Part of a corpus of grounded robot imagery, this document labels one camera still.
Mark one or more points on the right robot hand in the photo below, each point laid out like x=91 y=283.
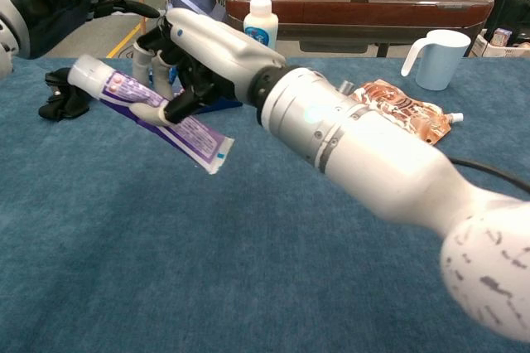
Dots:
x=219 y=54

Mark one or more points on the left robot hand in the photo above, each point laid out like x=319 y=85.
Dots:
x=54 y=1

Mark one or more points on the purple white toothpaste tube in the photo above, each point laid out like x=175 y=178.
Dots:
x=145 y=100

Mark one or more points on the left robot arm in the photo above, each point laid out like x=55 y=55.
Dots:
x=4 y=54

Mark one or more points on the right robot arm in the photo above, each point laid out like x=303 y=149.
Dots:
x=372 y=150

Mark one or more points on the white bottle blue label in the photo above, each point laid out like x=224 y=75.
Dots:
x=261 y=25

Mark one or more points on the wooden pole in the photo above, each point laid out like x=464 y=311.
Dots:
x=143 y=25

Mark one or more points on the brown mahjong table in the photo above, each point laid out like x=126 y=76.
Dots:
x=356 y=11

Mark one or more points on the orange spout pouch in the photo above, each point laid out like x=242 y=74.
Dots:
x=406 y=110

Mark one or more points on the light blue mug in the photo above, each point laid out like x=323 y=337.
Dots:
x=441 y=61

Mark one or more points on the small printed carton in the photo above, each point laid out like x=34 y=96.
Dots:
x=501 y=37

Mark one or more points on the white plastic basket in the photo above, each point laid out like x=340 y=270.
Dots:
x=503 y=51

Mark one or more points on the black bag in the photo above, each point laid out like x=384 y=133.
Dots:
x=511 y=9

